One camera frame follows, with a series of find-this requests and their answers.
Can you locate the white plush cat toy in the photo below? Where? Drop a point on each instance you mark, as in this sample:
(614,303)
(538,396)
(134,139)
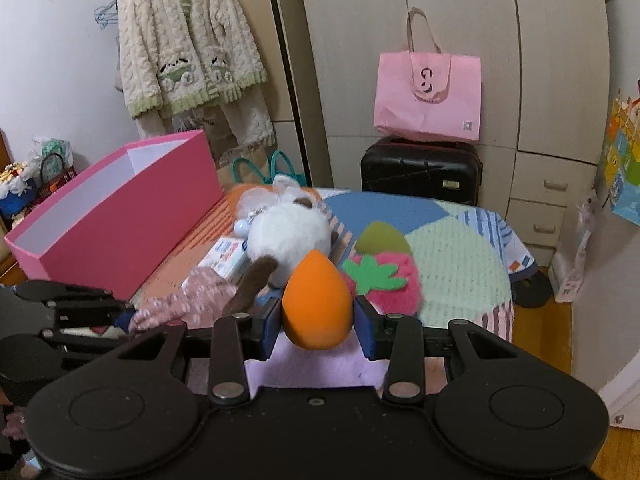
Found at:
(290,232)

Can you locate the white tissue packet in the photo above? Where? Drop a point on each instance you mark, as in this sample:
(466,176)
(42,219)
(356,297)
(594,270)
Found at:
(225,257)

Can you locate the lavender cloth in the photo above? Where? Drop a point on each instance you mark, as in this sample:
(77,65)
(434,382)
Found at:
(325,367)

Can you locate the green makeup sponge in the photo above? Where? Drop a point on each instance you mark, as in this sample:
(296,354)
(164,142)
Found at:
(382,240)

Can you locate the pink cardboard box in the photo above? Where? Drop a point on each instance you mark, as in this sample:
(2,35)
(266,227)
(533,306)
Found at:
(115,230)

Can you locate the pink tote bag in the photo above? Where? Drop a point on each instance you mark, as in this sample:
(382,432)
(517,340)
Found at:
(430,95)

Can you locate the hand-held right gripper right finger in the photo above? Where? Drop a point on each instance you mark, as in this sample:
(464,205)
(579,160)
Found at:
(364,330)

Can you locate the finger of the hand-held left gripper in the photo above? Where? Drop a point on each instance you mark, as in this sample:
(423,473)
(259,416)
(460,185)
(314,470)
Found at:
(65,296)
(85,326)

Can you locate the cream fleece jacket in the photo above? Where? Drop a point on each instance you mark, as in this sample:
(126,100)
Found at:
(185,35)

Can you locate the patchwork blanket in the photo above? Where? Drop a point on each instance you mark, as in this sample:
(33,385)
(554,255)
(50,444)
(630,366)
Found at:
(450,260)

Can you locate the orange makeup sponge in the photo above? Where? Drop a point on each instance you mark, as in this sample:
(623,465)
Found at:
(315,300)

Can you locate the white mesh bath pouf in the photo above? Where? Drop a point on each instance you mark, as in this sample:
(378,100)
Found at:
(286,186)

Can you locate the colourful gift bag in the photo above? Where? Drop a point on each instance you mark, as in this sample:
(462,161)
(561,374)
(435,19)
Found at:
(622,160)

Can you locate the person's left hand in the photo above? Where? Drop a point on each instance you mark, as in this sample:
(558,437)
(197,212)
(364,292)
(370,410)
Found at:
(12,422)

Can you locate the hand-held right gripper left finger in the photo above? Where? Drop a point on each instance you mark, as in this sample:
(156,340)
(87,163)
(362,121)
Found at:
(274,330)

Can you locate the black round object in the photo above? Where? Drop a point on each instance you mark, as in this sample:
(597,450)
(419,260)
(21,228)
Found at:
(532,290)

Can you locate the hanging white plastic packet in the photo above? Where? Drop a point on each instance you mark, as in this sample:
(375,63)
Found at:
(580,250)

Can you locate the pink floral cloth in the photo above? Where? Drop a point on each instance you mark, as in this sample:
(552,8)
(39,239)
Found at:
(200,295)

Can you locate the black suitcase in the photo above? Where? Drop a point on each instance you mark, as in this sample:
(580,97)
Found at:
(415,170)

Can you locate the pink strawberry plush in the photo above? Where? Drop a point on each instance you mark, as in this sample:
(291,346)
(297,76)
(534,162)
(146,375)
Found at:
(395,290)

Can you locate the white green plastic bag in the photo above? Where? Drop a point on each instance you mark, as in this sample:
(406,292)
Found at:
(52,149)

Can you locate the beige wooden wardrobe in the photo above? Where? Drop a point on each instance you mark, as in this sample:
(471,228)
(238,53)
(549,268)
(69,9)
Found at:
(550,60)

